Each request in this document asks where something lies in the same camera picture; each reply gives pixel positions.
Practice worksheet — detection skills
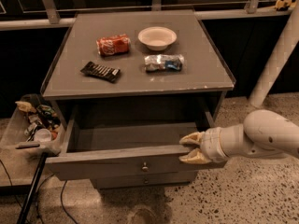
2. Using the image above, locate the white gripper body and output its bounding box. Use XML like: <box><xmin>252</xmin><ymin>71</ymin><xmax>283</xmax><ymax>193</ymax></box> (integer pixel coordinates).
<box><xmin>200</xmin><ymin>128</ymin><xmax>228</xmax><ymax>163</ymax></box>

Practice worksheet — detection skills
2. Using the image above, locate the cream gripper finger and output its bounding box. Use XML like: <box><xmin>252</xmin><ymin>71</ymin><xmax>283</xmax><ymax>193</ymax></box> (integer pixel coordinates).
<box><xmin>179</xmin><ymin>132</ymin><xmax>205</xmax><ymax>147</ymax></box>
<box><xmin>179</xmin><ymin>148</ymin><xmax>210</xmax><ymax>164</ymax></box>

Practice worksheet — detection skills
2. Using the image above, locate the grey top drawer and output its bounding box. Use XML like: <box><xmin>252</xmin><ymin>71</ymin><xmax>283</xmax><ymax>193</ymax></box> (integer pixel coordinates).
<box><xmin>47</xmin><ymin>102</ymin><xmax>215</xmax><ymax>180</ymax></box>

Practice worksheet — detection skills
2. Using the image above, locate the grey drawer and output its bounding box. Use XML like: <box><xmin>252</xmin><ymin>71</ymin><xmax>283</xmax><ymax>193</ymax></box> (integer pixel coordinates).
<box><xmin>47</xmin><ymin>102</ymin><xmax>215</xmax><ymax>180</ymax></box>
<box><xmin>91</xmin><ymin>171</ymin><xmax>197</xmax><ymax>189</ymax></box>

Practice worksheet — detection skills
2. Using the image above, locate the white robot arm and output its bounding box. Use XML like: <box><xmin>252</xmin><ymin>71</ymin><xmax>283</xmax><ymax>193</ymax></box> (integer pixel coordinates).
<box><xmin>179</xmin><ymin>0</ymin><xmax>299</xmax><ymax>164</ymax></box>

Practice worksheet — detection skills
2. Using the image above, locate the grey bottom drawer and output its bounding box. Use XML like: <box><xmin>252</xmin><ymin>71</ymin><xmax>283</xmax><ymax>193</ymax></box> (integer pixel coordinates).
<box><xmin>91</xmin><ymin>171</ymin><xmax>197</xmax><ymax>189</ymax></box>

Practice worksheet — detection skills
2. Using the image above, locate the grey drawer cabinet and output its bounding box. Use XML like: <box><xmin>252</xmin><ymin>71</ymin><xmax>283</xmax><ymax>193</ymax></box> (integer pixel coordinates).
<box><xmin>40</xmin><ymin>9</ymin><xmax>235</xmax><ymax>190</ymax></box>

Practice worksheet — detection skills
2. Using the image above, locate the silver blue snack bag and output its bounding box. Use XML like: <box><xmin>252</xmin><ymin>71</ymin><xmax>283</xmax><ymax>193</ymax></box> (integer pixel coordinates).
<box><xmin>144</xmin><ymin>54</ymin><xmax>185</xmax><ymax>72</ymax></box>

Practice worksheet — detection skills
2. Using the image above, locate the white paper bowl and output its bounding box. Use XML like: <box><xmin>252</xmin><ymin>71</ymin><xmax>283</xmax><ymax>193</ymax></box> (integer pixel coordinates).
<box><xmin>138</xmin><ymin>26</ymin><xmax>177</xmax><ymax>51</ymax></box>

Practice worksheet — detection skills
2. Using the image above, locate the black striped snack wrapper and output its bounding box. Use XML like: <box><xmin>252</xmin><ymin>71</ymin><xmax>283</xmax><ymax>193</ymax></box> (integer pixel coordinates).
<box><xmin>80</xmin><ymin>62</ymin><xmax>121</xmax><ymax>83</ymax></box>

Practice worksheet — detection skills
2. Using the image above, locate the crushed red soda can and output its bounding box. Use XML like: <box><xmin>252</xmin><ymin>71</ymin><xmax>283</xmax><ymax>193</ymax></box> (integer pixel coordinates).
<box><xmin>96</xmin><ymin>34</ymin><xmax>131</xmax><ymax>56</ymax></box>

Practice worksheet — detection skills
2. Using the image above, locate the white cup in bin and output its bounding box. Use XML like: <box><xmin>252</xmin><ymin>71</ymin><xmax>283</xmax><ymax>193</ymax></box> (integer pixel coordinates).
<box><xmin>34</xmin><ymin>129</ymin><xmax>52</xmax><ymax>142</ymax></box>

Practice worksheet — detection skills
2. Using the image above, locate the yellow clamp on railing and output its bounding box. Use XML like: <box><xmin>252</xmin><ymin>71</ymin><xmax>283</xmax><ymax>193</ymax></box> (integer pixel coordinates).
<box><xmin>275</xmin><ymin>0</ymin><xmax>294</xmax><ymax>11</ymax></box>

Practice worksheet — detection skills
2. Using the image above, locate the clear plastic trash bin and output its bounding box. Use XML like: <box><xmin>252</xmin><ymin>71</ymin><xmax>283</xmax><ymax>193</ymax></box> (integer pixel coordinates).
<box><xmin>1</xmin><ymin>94</ymin><xmax>65</xmax><ymax>158</ymax></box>

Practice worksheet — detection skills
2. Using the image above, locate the black pole stand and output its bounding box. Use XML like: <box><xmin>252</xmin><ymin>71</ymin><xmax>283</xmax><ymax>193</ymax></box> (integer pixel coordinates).
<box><xmin>17</xmin><ymin>152</ymin><xmax>48</xmax><ymax>224</ymax></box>

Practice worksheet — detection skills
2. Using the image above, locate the metal window railing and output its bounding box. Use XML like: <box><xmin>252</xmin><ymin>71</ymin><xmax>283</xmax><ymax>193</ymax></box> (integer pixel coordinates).
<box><xmin>0</xmin><ymin>0</ymin><xmax>298</xmax><ymax>31</ymax></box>

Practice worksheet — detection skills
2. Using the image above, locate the black floor cable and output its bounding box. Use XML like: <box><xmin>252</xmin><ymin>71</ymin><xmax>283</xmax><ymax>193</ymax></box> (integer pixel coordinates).
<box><xmin>0</xmin><ymin>159</ymin><xmax>80</xmax><ymax>224</ymax></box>

